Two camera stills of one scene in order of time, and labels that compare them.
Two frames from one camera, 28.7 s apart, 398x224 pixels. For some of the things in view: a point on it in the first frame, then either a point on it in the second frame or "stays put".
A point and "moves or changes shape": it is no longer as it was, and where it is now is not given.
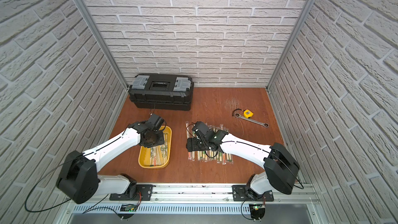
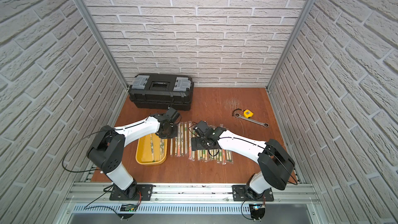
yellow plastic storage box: [144, 152] moves or changes shape
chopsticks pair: [224, 158] stays put
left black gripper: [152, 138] -> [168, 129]
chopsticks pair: [219, 157] stays put
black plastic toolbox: [165, 92] stays put
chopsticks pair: [229, 157] stays put
